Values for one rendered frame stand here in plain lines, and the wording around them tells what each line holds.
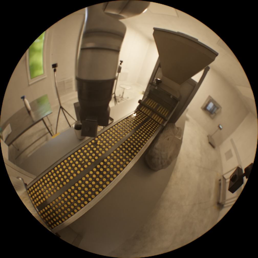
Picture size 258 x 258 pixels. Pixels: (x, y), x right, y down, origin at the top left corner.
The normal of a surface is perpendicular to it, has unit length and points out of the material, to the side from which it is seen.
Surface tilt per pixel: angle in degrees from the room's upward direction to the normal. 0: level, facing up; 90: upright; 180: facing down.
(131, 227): 0
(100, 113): 87
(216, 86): 90
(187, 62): 118
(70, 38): 90
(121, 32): 88
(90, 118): 0
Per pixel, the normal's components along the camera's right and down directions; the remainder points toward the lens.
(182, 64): -0.65, 0.73
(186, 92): -0.60, 0.48
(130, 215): 0.25, -0.65
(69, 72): 0.76, 0.59
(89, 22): -0.46, 0.74
